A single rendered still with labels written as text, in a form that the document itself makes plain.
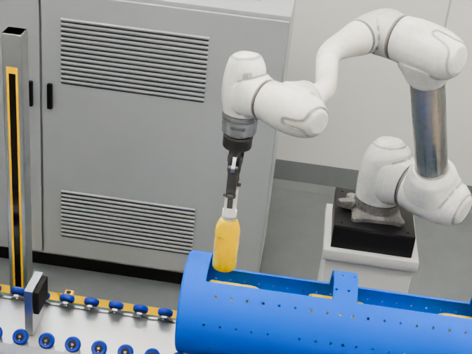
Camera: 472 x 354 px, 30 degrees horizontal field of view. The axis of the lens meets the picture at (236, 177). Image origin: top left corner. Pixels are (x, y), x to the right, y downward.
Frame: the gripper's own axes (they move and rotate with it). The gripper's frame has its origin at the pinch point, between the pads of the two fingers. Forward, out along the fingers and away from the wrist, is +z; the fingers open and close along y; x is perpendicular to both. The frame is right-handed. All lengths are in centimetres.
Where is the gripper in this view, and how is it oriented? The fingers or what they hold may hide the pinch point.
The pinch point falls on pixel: (230, 202)
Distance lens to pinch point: 230.9
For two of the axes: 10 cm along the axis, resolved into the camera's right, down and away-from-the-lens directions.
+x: 9.9, 1.4, -0.5
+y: -1.1, 4.6, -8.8
